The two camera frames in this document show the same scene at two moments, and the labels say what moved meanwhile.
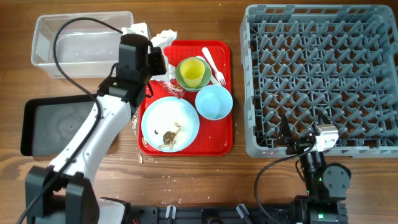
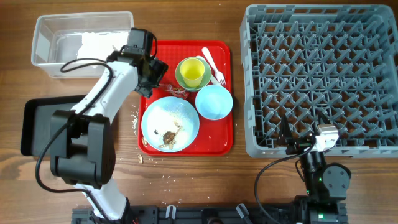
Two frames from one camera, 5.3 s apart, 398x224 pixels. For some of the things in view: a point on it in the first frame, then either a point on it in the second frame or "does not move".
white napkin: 160,40 -> 99,46
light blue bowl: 214,102 does not move
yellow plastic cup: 192,70 does not move
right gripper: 296,144 does not move
